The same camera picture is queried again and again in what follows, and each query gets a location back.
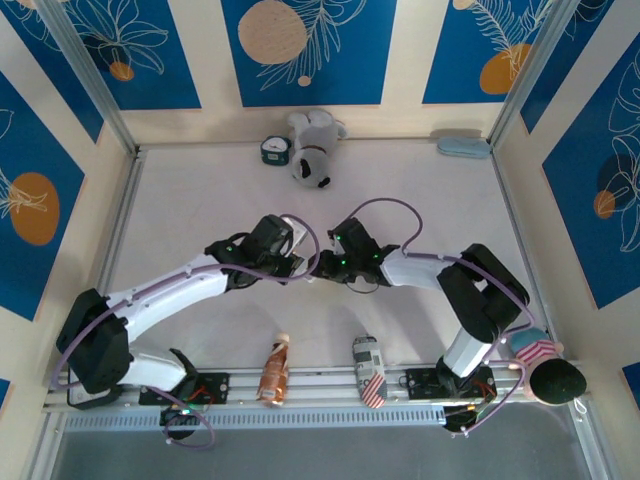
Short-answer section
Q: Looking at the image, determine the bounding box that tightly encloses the aluminium table edge rail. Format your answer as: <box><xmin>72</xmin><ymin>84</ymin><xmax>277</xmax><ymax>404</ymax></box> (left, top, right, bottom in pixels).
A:
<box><xmin>94</xmin><ymin>147</ymin><xmax>147</xmax><ymax>301</ymax></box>
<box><xmin>491</xmin><ymin>144</ymin><xmax>557</xmax><ymax>341</ymax></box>

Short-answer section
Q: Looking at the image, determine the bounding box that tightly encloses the grey slotted cable duct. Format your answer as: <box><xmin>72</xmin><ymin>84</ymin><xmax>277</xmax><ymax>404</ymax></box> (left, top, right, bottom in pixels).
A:
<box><xmin>62</xmin><ymin>404</ymin><xmax>449</xmax><ymax>434</ymax></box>

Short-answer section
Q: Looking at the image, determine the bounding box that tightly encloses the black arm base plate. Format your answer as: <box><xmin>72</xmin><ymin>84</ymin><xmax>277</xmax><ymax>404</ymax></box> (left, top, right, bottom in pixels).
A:
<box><xmin>403</xmin><ymin>368</ymin><xmax>496</xmax><ymax>401</ymax></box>
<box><xmin>138</xmin><ymin>372</ymin><xmax>231</xmax><ymax>406</ymax></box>

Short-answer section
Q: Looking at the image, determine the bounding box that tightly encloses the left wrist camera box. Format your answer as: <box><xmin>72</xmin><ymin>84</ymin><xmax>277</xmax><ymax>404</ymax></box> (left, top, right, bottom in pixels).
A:
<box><xmin>285</xmin><ymin>219</ymin><xmax>310</xmax><ymax>252</ymax></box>

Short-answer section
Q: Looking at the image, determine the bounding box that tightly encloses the small teal alarm clock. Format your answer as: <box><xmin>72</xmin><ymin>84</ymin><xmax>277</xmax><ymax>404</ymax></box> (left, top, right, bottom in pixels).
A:
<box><xmin>259</xmin><ymin>134</ymin><xmax>292</xmax><ymax>166</ymax></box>

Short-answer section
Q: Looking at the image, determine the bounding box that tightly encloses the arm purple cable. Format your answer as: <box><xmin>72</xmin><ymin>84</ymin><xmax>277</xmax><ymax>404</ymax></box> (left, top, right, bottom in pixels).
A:
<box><xmin>347</xmin><ymin>198</ymin><xmax>536</xmax><ymax>439</ymax></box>
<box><xmin>49</xmin><ymin>213</ymin><xmax>321</xmax><ymax>450</ymax></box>

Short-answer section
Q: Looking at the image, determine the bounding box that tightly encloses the doll with black hat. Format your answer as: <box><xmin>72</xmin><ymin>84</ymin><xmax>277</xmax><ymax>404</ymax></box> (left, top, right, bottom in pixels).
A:
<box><xmin>507</xmin><ymin>327</ymin><xmax>589</xmax><ymax>406</ymax></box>

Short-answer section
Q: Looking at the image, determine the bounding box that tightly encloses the brown drink bottle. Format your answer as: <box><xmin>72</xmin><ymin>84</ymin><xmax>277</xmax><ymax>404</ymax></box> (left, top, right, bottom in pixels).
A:
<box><xmin>256</xmin><ymin>333</ymin><xmax>292</xmax><ymax>407</ymax></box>

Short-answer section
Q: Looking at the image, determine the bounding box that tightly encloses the newspaper print flag can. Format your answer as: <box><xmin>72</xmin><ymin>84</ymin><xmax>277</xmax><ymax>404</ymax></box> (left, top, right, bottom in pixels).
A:
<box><xmin>352</xmin><ymin>334</ymin><xmax>389</xmax><ymax>410</ymax></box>

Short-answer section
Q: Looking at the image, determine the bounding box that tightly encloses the light blue case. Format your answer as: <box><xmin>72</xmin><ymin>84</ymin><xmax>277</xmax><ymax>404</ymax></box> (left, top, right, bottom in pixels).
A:
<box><xmin>436</xmin><ymin>137</ymin><xmax>489</xmax><ymax>160</ymax></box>

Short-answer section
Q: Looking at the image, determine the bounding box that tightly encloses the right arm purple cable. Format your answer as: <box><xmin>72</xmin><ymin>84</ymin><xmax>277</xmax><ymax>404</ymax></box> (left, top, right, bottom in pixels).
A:
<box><xmin>347</xmin><ymin>198</ymin><xmax>536</xmax><ymax>439</ymax></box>

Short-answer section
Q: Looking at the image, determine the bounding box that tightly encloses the aluminium frame post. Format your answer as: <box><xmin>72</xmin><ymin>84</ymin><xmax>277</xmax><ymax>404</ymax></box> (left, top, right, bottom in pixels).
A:
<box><xmin>37</xmin><ymin>0</ymin><xmax>140</xmax><ymax>157</ymax></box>
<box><xmin>487</xmin><ymin>0</ymin><xmax>617</xmax><ymax>151</ymax></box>

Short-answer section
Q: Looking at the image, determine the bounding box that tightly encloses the blue floral wall panel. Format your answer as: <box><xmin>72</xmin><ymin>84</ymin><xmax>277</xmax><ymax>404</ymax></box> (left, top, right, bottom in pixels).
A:
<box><xmin>0</xmin><ymin>0</ymin><xmax>105</xmax><ymax>145</ymax></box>
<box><xmin>422</xmin><ymin>0</ymin><xmax>574</xmax><ymax>105</ymax></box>
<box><xmin>0</xmin><ymin>72</ymin><xmax>86</xmax><ymax>322</ymax></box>
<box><xmin>519</xmin><ymin>0</ymin><xmax>640</xmax><ymax>134</ymax></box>
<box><xmin>62</xmin><ymin>0</ymin><xmax>203</xmax><ymax>112</ymax></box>
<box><xmin>542</xmin><ymin>47</ymin><xmax>640</xmax><ymax>311</ymax></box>
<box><xmin>221</xmin><ymin>0</ymin><xmax>399</xmax><ymax>108</ymax></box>

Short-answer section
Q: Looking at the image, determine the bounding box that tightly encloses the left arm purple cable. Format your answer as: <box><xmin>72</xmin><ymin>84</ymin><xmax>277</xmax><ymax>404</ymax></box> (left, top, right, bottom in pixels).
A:
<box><xmin>49</xmin><ymin>213</ymin><xmax>321</xmax><ymax>450</ymax></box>

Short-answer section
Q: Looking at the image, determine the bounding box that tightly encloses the black electronics board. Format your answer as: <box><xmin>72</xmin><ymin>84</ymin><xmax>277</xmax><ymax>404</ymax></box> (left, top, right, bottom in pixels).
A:
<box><xmin>442</xmin><ymin>405</ymin><xmax>484</xmax><ymax>435</ymax></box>
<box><xmin>159</xmin><ymin>405</ymin><xmax>202</xmax><ymax>441</ymax></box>

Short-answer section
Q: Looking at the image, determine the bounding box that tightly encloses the aluminium mounting rail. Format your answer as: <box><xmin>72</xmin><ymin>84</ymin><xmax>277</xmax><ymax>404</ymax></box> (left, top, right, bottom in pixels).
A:
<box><xmin>42</xmin><ymin>367</ymin><xmax>576</xmax><ymax>414</ymax></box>

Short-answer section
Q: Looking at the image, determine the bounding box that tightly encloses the grey plush dog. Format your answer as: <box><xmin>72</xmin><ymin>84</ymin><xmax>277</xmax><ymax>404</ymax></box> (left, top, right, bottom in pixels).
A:
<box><xmin>285</xmin><ymin>109</ymin><xmax>350</xmax><ymax>190</ymax></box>

